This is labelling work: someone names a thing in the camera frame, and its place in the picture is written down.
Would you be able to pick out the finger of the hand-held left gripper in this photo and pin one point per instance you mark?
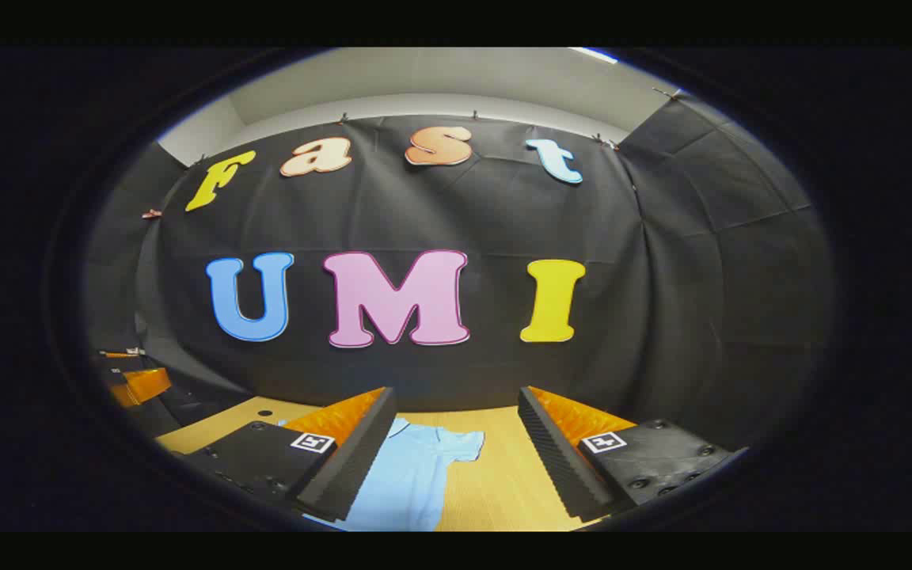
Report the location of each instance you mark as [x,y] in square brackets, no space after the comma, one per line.
[143,386]

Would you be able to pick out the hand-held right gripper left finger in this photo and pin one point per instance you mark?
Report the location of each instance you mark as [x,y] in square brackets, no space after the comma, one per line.
[357,459]

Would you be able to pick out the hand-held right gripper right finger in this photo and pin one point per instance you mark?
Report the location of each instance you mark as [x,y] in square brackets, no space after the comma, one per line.
[559,459]

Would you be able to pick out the light blue T-shirt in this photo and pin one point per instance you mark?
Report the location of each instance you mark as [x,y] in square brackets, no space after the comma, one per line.
[408,483]

